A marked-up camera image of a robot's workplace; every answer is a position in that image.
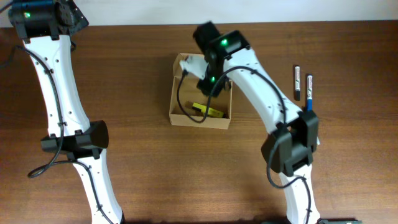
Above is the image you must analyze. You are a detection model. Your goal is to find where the yellow highlighter marker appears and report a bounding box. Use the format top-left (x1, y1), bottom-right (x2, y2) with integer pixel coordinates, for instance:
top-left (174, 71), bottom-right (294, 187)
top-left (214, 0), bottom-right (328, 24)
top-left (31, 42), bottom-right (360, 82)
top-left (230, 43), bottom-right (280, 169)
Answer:
top-left (192, 103), bottom-right (226, 118)

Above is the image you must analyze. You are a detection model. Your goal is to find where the cardboard box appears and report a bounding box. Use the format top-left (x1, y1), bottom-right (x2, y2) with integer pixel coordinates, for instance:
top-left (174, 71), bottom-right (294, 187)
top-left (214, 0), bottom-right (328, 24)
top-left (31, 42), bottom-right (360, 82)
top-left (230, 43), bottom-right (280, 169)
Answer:
top-left (169, 53), bottom-right (233, 129)

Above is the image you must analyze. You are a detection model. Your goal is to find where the black whiteboard marker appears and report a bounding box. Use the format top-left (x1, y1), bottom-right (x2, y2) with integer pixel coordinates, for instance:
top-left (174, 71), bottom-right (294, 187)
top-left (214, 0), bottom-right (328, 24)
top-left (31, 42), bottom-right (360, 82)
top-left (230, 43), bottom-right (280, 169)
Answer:
top-left (294, 65), bottom-right (301, 101)

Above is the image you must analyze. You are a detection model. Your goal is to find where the blue whiteboard marker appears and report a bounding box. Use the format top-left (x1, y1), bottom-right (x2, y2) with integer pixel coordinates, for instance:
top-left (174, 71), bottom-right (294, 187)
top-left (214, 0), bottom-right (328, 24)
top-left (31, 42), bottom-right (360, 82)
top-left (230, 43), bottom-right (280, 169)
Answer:
top-left (307, 74), bottom-right (313, 111)

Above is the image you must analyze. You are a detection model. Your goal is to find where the yellow tape roll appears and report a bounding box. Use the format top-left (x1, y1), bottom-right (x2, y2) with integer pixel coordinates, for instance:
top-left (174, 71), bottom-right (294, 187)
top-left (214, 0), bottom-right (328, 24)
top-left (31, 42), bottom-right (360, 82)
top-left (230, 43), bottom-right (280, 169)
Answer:
top-left (184, 101), bottom-right (193, 110)

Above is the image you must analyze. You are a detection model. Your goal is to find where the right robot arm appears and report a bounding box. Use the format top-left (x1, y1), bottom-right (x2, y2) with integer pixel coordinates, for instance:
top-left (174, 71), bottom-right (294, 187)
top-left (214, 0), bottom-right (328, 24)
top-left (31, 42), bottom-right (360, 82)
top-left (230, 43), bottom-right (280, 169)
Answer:
top-left (181, 22), bottom-right (357, 223)

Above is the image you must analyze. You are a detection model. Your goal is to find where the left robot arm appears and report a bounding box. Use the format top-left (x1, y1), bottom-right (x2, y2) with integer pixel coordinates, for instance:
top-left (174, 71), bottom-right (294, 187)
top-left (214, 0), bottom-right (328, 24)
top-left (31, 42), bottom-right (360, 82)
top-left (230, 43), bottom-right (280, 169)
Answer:
top-left (4, 0), bottom-right (125, 224)

